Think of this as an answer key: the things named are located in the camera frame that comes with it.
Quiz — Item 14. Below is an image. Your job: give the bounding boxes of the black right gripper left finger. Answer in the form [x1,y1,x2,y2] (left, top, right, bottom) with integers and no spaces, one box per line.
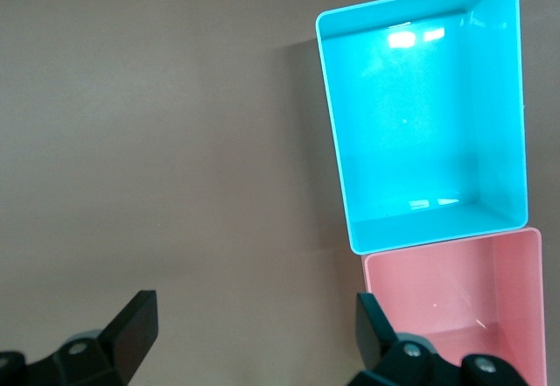
[0,290,158,386]

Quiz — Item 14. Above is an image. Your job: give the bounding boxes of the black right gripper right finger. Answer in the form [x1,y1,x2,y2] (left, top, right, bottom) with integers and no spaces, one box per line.
[349,291,526,386]

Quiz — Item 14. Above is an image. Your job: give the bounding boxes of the blue plastic bin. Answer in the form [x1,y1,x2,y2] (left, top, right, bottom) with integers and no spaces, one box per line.
[314,0,529,256]

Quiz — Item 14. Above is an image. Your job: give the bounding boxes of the pink plastic bin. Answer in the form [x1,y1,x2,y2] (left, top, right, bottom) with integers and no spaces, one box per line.
[361,227,548,386]

